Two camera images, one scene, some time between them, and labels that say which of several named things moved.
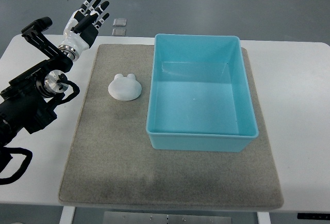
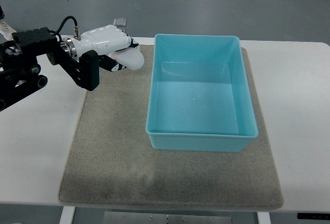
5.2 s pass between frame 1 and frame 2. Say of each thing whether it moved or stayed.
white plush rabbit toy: moved
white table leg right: stayed
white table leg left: stayed
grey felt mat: stayed
